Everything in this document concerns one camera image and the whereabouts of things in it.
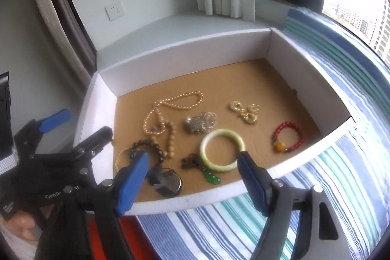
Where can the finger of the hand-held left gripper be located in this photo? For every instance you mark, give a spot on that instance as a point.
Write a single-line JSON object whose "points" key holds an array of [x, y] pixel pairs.
{"points": [[94, 139], [56, 120]]}

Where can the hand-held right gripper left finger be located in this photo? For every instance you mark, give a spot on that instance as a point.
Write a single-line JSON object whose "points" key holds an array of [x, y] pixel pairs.
{"points": [[132, 183]]}

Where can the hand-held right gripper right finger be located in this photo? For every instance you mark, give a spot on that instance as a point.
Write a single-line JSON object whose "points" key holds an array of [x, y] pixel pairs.
{"points": [[253, 183]]}

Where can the thin gold bangle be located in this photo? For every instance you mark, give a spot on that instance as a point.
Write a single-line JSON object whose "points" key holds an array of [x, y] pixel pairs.
{"points": [[117, 159]]}

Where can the black wrist watch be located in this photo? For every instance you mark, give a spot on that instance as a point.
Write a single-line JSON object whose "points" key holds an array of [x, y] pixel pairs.
{"points": [[169, 185]]}

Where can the green jade pendant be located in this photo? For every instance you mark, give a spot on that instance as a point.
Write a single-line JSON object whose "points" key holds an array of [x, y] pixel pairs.
{"points": [[211, 177]]}

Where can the pale green jade bangle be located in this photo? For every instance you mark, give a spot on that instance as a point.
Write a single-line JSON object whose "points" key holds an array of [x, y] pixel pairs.
{"points": [[203, 152]]}

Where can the gold earrings cluster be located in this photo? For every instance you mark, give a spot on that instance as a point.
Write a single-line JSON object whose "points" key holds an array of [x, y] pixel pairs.
{"points": [[243, 113]]}

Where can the silver rings cluster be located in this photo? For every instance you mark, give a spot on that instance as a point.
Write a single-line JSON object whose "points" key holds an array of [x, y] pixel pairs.
{"points": [[195, 124]]}

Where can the white cardboard box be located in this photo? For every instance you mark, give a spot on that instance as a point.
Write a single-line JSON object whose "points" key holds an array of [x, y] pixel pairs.
{"points": [[189, 56]]}

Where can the person's left hand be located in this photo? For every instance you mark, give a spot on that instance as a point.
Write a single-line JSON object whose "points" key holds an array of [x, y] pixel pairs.
{"points": [[21, 225]]}

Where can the red orange cloth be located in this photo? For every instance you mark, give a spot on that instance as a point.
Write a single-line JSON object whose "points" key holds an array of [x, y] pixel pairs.
{"points": [[134, 235]]}

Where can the blue green striped blanket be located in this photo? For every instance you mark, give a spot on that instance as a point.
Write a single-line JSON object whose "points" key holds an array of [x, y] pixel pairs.
{"points": [[350, 187]]}

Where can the tall tower building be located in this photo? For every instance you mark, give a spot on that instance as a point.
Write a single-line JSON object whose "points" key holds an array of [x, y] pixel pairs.
{"points": [[382, 31]]}

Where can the dark brown frame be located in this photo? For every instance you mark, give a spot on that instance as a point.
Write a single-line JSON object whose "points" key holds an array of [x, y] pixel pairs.
{"points": [[70, 13]]}

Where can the white wall socket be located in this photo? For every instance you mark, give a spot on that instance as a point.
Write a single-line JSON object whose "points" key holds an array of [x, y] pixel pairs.
{"points": [[115, 10]]}

